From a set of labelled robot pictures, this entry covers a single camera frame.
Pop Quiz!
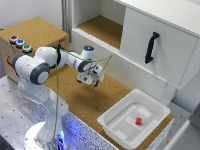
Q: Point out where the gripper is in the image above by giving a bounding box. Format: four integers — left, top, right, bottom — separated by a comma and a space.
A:
76, 64, 105, 87

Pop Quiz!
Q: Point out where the yellow block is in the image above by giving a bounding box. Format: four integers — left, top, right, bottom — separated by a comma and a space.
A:
87, 82, 100, 89

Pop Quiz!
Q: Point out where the pink block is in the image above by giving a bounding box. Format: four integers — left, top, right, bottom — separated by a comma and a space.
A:
134, 116, 144, 126

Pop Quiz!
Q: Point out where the white cabinet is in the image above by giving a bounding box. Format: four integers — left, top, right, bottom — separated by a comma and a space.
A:
70, 0, 200, 108

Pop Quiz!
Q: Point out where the white plastic box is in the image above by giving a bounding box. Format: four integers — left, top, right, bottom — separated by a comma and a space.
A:
96, 88, 172, 150

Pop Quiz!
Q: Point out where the green button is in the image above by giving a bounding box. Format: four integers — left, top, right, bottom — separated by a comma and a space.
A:
21, 43, 33, 55

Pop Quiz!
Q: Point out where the blue button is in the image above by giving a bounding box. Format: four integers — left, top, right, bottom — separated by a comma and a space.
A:
15, 38, 26, 49

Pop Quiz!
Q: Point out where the white sliding door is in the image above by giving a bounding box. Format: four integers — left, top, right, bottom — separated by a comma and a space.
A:
119, 6, 200, 90

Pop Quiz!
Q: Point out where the red button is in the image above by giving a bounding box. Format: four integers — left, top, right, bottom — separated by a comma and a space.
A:
9, 34, 20, 45

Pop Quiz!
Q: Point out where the green cable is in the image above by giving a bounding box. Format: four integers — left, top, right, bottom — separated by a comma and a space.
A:
50, 46, 114, 150

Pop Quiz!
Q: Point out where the black door handle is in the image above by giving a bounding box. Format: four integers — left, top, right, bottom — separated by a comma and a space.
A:
144, 31, 161, 65

